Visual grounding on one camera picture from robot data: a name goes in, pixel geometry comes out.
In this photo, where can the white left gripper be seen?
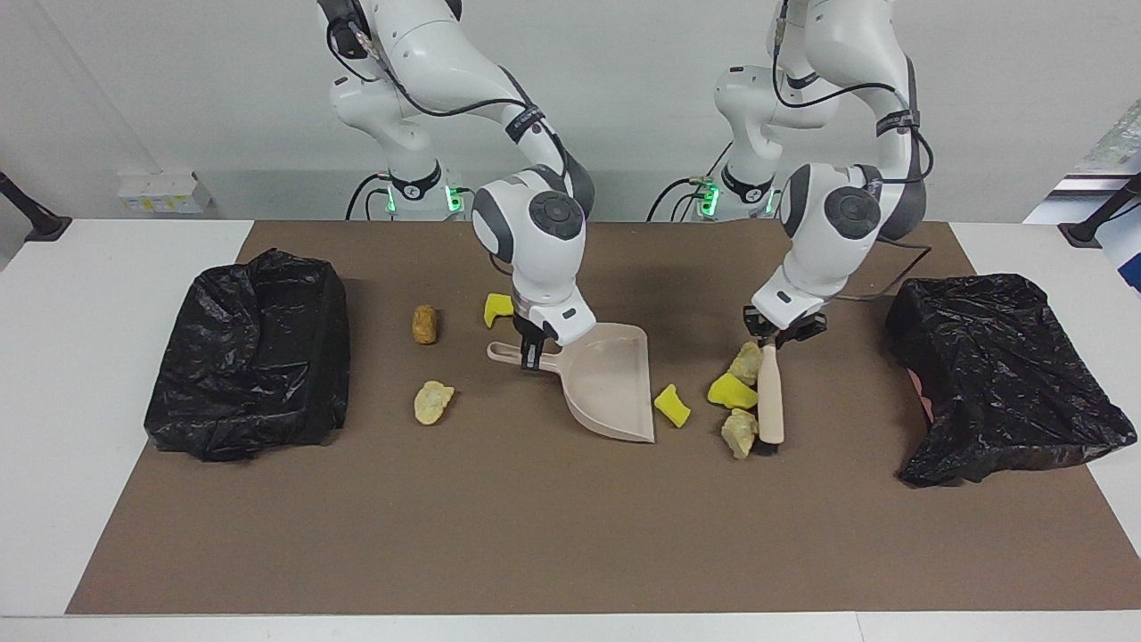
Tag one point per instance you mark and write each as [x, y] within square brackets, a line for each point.
[789, 299]

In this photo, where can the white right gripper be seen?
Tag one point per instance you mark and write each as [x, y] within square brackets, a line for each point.
[563, 323]

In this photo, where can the pale crusty bread chunk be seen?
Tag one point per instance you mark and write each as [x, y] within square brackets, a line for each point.
[740, 432]
[432, 403]
[747, 363]

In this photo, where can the notched yellow sponge piece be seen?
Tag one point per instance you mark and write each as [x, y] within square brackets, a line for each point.
[496, 309]

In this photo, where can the beige hand brush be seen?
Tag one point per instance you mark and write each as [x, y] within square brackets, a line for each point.
[770, 401]

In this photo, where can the beige plastic dustpan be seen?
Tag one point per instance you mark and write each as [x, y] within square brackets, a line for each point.
[615, 383]

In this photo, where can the brown bread roll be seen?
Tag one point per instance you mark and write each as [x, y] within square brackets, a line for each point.
[425, 325]

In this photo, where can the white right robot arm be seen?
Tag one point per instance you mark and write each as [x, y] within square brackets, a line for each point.
[535, 223]

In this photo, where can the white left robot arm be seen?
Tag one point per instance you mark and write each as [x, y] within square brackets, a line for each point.
[820, 250]

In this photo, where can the pink plastic bin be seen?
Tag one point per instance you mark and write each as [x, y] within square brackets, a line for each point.
[923, 406]

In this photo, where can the black plastic trash bag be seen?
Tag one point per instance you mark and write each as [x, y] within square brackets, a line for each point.
[998, 374]
[250, 357]

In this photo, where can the brown table mat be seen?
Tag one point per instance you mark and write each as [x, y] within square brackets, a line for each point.
[535, 535]

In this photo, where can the black stand foot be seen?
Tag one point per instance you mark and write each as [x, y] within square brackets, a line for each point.
[45, 227]
[1083, 234]

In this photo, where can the white wall socket box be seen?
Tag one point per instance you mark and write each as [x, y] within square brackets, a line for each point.
[165, 192]

